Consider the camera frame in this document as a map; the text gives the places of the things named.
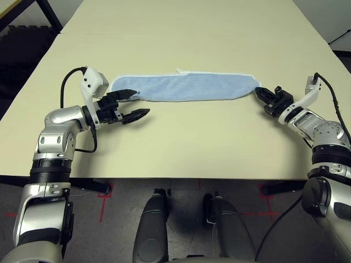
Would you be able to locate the black table foot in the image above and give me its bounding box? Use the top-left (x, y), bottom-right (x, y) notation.
top-left (70, 179), bottom-right (113, 196)
top-left (262, 182), bottom-right (308, 197)

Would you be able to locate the black tripod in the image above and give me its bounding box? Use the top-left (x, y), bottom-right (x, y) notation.
top-left (327, 26), bottom-right (351, 46)

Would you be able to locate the dark grey robot right leg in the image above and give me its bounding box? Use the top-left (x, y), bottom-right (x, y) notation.
top-left (202, 193), bottom-right (257, 260)

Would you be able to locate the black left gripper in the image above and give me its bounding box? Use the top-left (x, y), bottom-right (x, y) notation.
top-left (94, 89), bottom-right (151, 125)

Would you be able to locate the black foam floor mat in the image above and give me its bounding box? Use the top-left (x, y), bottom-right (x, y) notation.
top-left (0, 24), bottom-right (60, 118)

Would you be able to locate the grey robot torso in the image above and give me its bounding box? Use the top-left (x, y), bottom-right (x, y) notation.
top-left (131, 254), bottom-right (258, 263)

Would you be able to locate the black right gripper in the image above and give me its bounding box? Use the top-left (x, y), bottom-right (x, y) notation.
top-left (254, 85), bottom-right (294, 117)

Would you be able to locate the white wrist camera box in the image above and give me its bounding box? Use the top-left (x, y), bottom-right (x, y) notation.
top-left (278, 75), bottom-right (323, 125)
top-left (79, 65), bottom-right (110, 129)

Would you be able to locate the beige side table black frame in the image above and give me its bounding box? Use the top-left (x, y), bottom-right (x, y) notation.
top-left (0, 0), bottom-right (64, 35)

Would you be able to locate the black box platform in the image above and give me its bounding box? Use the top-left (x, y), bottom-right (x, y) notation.
top-left (331, 49), bottom-right (351, 69)

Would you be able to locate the thin black left wrist cable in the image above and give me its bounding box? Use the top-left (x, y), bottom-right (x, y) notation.
top-left (73, 127), bottom-right (99, 153)

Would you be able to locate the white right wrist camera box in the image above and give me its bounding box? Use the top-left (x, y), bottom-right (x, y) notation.
top-left (278, 75), bottom-right (323, 125)

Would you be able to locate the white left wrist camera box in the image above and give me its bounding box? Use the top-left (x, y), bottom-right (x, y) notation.
top-left (79, 65), bottom-right (110, 129)

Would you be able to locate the light blue white-trimmed towel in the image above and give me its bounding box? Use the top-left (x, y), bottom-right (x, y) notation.
top-left (110, 68), bottom-right (263, 102)

